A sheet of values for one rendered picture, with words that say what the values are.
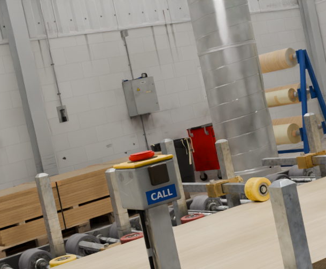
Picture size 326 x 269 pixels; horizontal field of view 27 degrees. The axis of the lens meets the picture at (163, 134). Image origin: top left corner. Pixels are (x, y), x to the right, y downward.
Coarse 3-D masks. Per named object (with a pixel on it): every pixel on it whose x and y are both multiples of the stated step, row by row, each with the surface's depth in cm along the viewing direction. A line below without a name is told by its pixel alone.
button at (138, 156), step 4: (140, 152) 104; (144, 152) 102; (148, 152) 101; (152, 152) 102; (132, 156) 102; (136, 156) 101; (140, 156) 101; (144, 156) 101; (148, 156) 101; (152, 156) 102; (132, 160) 102; (136, 160) 101; (140, 160) 101
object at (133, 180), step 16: (144, 160) 100; (160, 160) 100; (128, 176) 100; (144, 176) 99; (176, 176) 102; (128, 192) 101; (144, 192) 98; (176, 192) 101; (128, 208) 102; (144, 208) 98
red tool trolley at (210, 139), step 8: (192, 128) 965; (200, 128) 960; (208, 128) 950; (192, 136) 974; (200, 136) 963; (208, 136) 952; (192, 144) 977; (200, 144) 966; (208, 144) 955; (192, 152) 980; (200, 152) 969; (208, 152) 958; (216, 152) 952; (200, 160) 972; (208, 160) 961; (216, 160) 950; (200, 168) 975; (208, 168) 964; (216, 168) 953; (200, 176) 984
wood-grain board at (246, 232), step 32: (320, 192) 219; (192, 224) 210; (224, 224) 200; (256, 224) 191; (320, 224) 175; (96, 256) 193; (128, 256) 184; (192, 256) 169; (224, 256) 162; (256, 256) 156; (320, 256) 145
